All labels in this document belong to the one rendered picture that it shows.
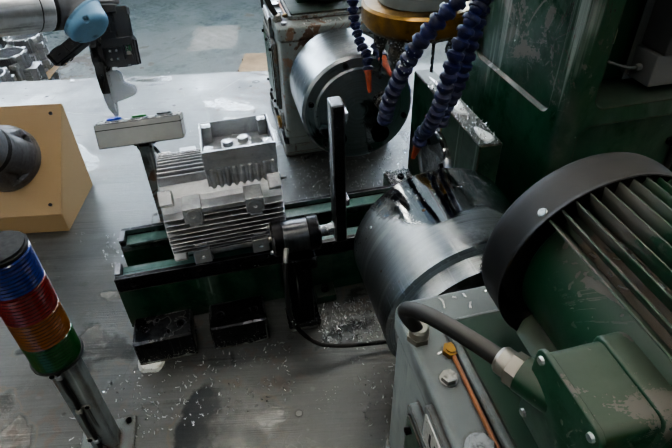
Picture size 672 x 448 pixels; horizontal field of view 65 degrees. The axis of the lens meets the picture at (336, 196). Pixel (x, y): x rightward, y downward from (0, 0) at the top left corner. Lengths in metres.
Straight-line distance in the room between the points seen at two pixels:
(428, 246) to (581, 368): 0.33
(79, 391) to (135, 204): 0.65
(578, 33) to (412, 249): 0.39
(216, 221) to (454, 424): 0.54
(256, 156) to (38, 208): 0.64
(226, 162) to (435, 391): 0.52
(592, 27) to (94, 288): 1.01
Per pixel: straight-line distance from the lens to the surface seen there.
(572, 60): 0.86
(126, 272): 1.03
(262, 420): 0.92
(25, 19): 1.00
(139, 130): 1.15
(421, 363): 0.53
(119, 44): 1.15
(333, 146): 0.77
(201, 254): 0.93
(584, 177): 0.43
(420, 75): 1.08
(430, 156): 1.05
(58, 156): 1.37
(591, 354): 0.38
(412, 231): 0.68
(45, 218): 1.37
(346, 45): 1.17
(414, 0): 0.82
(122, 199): 1.42
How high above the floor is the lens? 1.59
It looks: 37 degrees down
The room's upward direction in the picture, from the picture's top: 2 degrees counter-clockwise
